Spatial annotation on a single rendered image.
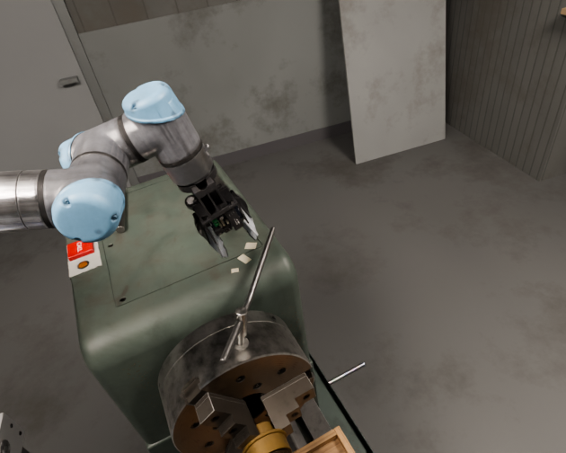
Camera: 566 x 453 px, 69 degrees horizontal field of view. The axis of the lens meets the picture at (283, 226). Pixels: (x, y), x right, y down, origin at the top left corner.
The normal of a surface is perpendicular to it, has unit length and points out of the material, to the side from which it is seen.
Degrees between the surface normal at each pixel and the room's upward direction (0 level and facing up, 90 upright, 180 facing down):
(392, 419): 0
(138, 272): 0
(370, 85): 79
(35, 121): 90
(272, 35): 90
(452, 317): 0
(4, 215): 85
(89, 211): 90
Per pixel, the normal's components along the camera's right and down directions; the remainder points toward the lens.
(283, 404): -0.18, -0.74
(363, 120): 0.28, 0.41
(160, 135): 0.23, 0.64
